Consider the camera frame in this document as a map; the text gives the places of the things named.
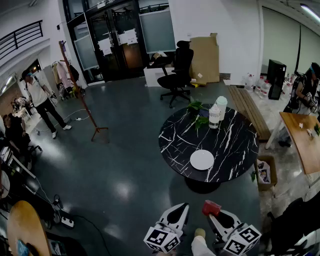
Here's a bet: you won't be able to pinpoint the green leafy plant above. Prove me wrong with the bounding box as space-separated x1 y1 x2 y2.
186 96 211 131

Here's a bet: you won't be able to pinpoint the white frosted bottle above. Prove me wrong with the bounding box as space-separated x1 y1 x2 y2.
215 96 228 122
208 103 220 130

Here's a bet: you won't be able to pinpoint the white floor cable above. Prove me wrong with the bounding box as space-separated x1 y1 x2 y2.
36 108 85 132

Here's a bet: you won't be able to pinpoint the person's white trouser leg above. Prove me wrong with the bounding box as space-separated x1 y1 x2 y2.
191 234 214 256

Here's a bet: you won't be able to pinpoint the black marble round table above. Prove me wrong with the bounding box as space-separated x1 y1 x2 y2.
158 103 260 195

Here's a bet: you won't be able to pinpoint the round wooden table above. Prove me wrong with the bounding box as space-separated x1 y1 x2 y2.
6 200 52 256

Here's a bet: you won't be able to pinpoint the clear water jug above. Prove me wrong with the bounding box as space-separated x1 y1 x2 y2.
244 74 255 93
254 76 265 96
261 80 272 100

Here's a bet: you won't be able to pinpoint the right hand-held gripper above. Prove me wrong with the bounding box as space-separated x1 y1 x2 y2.
208 210 262 256

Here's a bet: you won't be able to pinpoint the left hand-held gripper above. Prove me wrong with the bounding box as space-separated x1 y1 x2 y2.
143 202 190 254

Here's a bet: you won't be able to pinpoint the wooden coat rack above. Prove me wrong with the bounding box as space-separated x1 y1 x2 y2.
58 40 109 142

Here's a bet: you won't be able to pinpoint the hanging clothes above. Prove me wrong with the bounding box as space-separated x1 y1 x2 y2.
51 61 80 101

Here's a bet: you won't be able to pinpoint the black balcony railing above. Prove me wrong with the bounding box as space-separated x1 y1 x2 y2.
0 19 44 61

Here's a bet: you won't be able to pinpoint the wooden slatted bench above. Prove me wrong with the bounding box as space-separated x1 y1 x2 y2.
226 85 272 141

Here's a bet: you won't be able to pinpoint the black framed glass door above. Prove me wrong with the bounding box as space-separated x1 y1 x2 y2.
65 0 176 84

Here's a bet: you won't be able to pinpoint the long ceiling tube light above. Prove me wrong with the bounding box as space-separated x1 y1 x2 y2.
299 3 320 21

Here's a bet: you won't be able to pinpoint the black cabinet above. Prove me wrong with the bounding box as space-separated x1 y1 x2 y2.
266 59 287 101

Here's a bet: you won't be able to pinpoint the open cardboard box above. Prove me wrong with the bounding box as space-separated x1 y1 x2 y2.
255 155 278 192

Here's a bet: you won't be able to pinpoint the white round plate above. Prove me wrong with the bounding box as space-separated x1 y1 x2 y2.
189 149 215 171

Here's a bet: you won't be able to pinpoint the brown cardboard sheet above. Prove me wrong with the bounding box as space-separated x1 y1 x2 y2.
189 32 221 85

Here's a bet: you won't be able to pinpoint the wooden desk with white legs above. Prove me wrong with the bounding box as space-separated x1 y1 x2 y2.
264 111 320 176

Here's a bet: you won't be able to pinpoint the black floor cable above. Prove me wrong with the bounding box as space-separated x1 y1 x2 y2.
72 214 112 256

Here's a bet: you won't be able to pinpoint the white low platform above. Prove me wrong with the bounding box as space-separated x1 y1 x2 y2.
143 65 176 88

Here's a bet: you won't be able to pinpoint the black office chair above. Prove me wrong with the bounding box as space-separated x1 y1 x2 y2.
156 40 195 109

